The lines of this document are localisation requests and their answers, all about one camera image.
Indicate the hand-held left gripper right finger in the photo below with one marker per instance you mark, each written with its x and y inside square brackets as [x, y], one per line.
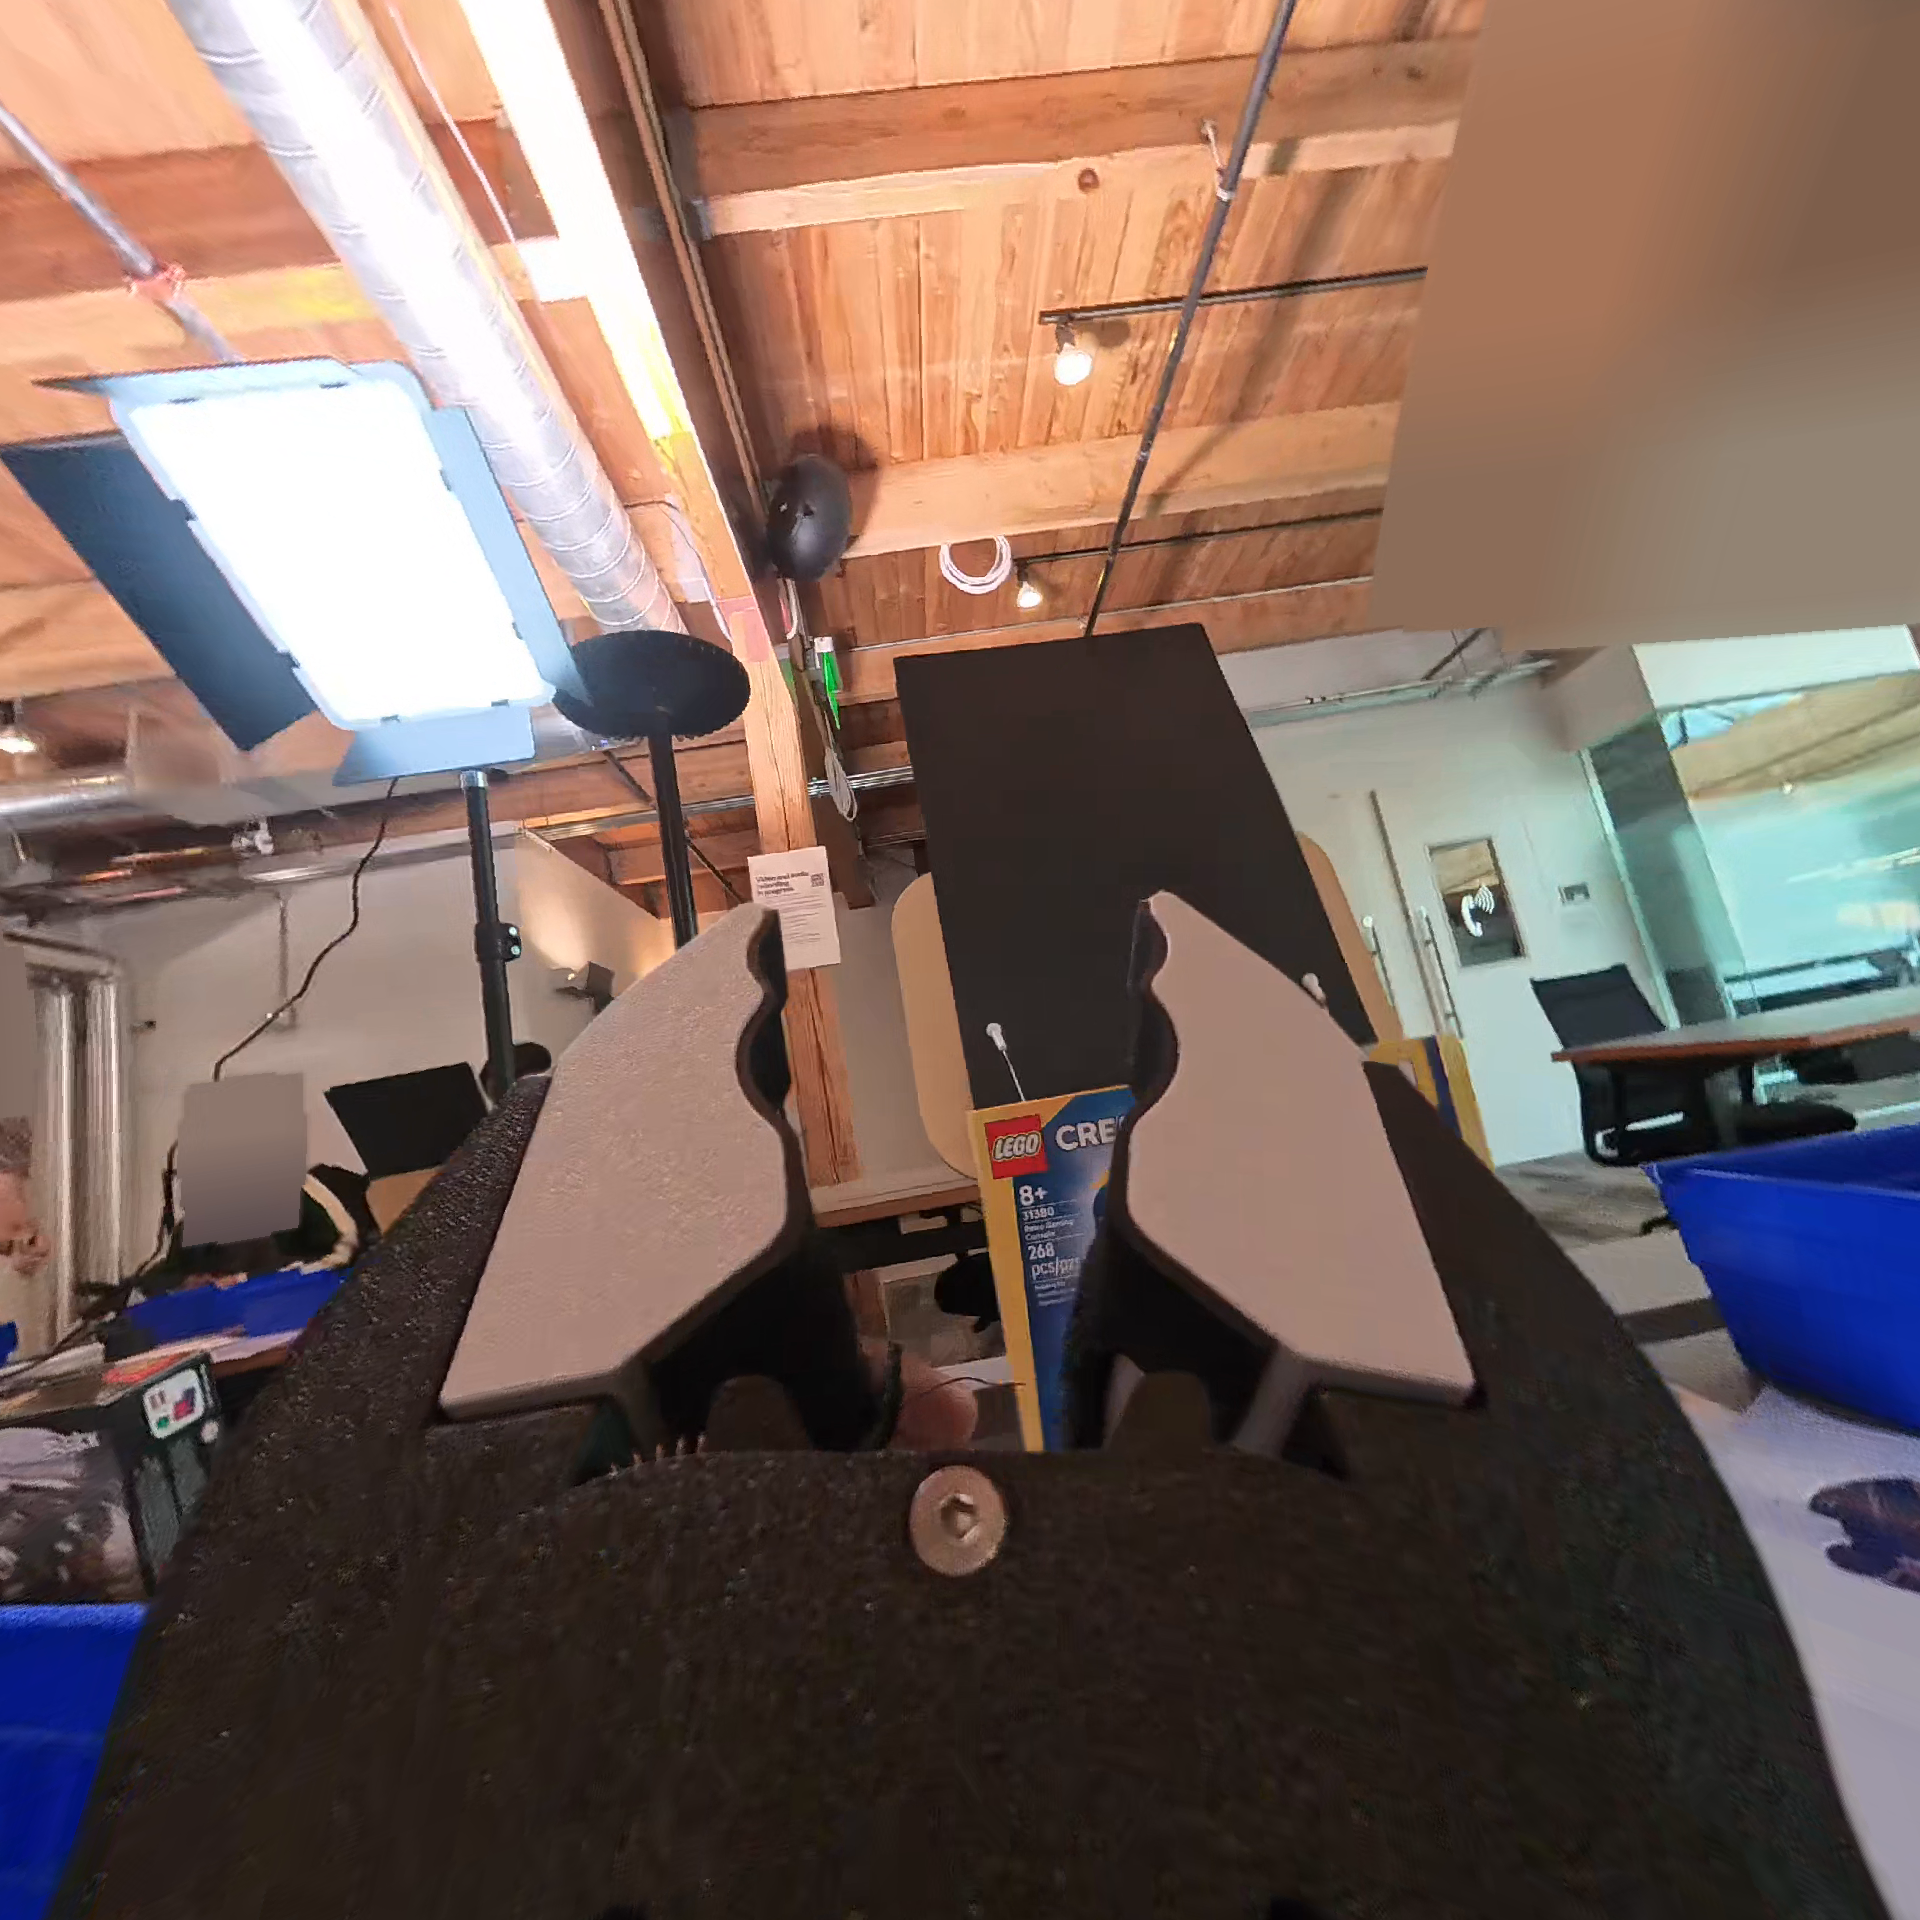
[1288, 1201]

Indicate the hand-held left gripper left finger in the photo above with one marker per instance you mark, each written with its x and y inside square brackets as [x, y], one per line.
[631, 1171]

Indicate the thick instruction booklet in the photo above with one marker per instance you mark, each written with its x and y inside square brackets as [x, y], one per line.
[1772, 1498]

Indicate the blue yellow toy brick box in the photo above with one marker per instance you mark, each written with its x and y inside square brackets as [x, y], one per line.
[1048, 1201]

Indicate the white paper notice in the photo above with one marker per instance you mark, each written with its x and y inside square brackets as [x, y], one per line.
[794, 907]

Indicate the black office chair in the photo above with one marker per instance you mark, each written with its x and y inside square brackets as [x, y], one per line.
[1621, 1048]

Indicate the blue plastic bin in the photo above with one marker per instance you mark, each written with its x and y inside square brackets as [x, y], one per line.
[1783, 1276]
[241, 1306]
[42, 1726]

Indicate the black backdrop panel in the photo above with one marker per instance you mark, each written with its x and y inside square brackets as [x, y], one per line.
[1068, 838]

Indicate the wooden office desk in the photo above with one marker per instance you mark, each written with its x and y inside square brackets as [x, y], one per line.
[1725, 1036]

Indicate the black toy brick box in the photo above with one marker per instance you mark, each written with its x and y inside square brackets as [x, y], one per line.
[88, 1468]

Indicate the track spotlight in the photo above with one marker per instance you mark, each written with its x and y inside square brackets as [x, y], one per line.
[1029, 587]
[1072, 356]

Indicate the black ceiling dome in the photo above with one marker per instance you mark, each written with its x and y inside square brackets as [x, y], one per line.
[806, 518]

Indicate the LED studio light panel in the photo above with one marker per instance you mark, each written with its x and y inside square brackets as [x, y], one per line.
[345, 553]

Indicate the ceiling strip light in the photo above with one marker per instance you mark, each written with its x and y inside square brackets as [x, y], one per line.
[576, 167]

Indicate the silver ventilation duct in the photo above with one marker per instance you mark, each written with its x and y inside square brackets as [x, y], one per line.
[449, 300]

